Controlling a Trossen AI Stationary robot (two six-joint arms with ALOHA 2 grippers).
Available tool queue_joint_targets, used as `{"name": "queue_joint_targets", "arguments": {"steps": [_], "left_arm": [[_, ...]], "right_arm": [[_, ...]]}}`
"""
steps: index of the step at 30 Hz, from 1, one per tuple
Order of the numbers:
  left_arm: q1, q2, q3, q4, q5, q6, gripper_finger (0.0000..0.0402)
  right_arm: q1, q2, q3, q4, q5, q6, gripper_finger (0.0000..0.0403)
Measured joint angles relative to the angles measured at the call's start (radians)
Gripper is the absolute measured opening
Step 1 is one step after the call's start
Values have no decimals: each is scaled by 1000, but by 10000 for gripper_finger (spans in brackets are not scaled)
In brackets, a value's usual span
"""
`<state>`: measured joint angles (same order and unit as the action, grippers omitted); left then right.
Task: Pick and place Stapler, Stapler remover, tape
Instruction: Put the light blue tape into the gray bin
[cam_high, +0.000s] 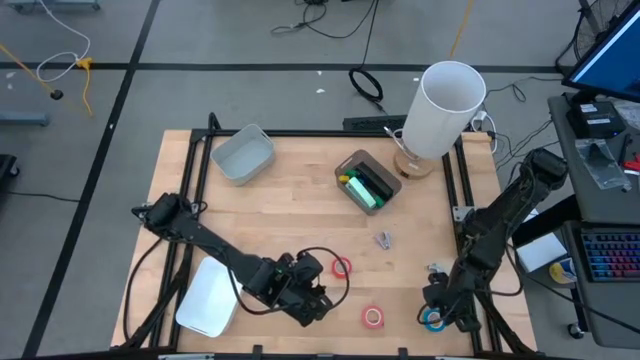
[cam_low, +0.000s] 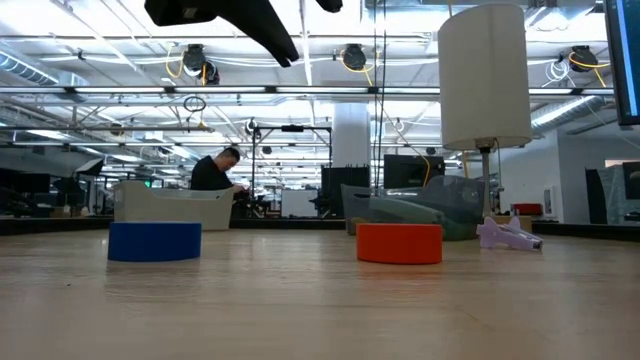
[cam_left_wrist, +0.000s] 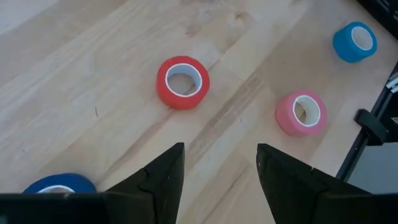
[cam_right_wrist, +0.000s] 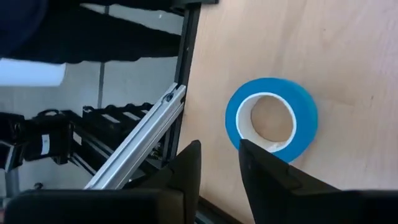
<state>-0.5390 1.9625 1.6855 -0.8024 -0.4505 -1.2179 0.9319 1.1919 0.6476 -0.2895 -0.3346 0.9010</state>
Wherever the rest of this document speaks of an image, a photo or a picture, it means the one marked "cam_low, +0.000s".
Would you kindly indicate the yellow mini stapler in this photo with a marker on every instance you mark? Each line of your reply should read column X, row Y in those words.
column 357, row 226

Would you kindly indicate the dark blue tape roll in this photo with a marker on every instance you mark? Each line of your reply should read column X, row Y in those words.
column 155, row 242

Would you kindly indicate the red tape roll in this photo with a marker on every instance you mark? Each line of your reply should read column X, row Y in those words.
column 400, row 245

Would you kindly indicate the purple staple remover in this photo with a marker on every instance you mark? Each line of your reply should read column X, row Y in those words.
column 505, row 237

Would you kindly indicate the white column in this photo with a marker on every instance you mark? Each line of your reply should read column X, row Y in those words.
column 351, row 135

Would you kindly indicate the person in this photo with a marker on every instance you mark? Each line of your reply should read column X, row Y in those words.
column 210, row 175

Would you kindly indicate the table lamp white shade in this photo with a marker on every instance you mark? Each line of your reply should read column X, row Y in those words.
column 482, row 75

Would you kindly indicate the white board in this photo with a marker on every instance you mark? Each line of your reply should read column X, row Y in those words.
column 299, row 202

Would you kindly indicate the black cabinet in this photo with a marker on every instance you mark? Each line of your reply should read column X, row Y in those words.
column 345, row 190

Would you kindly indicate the black background monitor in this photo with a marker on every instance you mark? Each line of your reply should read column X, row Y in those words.
column 412, row 172

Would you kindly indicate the light grey plastic bin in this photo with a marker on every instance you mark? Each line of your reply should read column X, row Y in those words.
column 170, row 207

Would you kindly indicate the translucent grey plastic bin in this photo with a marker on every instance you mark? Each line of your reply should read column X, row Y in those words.
column 455, row 200

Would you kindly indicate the red box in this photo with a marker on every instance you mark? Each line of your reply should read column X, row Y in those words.
column 526, row 209

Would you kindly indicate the computer monitor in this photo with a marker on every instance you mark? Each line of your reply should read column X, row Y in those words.
column 625, row 60

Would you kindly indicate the black camera rig frame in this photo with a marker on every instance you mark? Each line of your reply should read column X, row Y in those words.
column 292, row 128

